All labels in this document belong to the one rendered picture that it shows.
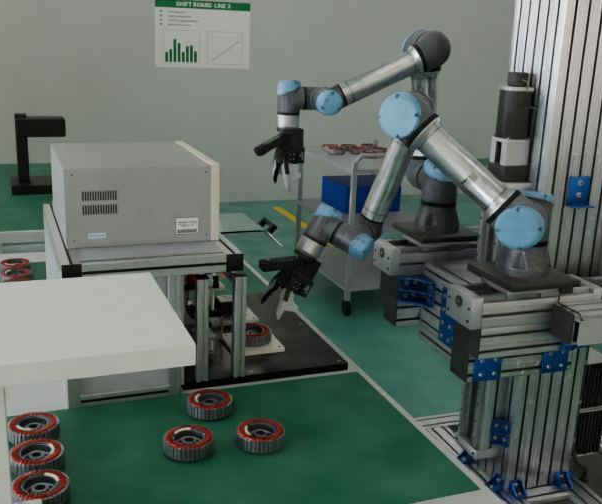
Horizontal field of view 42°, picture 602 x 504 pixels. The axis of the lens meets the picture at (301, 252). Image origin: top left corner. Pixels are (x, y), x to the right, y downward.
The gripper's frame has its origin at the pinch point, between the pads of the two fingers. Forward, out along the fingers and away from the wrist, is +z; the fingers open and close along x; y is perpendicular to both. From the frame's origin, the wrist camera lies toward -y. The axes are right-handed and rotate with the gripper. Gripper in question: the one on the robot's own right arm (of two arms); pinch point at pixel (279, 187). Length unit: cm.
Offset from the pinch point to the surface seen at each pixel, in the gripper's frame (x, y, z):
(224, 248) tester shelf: -58, -34, 4
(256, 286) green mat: 16.2, -2.4, 40.2
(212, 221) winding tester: -50, -35, -2
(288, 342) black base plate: -42, -10, 38
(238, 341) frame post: -62, -31, 28
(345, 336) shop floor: 135, 87, 115
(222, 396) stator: -74, -38, 37
